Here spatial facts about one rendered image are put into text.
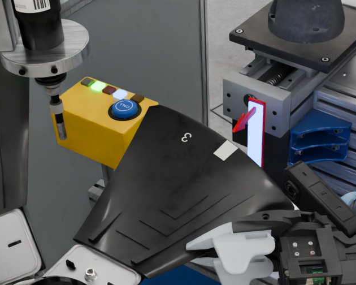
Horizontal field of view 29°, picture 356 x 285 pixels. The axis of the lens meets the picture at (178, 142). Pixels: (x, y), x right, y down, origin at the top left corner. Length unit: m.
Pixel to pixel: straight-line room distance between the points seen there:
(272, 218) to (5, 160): 0.27
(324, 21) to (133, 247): 0.74
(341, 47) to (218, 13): 2.31
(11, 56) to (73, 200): 1.40
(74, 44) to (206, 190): 0.32
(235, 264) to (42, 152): 1.09
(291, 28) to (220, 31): 2.13
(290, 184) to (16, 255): 0.32
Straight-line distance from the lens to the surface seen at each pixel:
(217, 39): 3.39
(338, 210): 0.76
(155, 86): 2.05
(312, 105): 1.40
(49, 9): 0.51
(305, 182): 0.78
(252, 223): 0.72
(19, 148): 0.65
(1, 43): 0.53
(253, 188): 0.82
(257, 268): 0.75
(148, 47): 1.96
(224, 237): 0.72
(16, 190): 0.65
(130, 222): 0.75
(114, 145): 1.10
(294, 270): 0.69
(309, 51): 1.32
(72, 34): 0.54
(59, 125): 0.58
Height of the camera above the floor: 1.73
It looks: 39 degrees down
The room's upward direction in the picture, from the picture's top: 4 degrees counter-clockwise
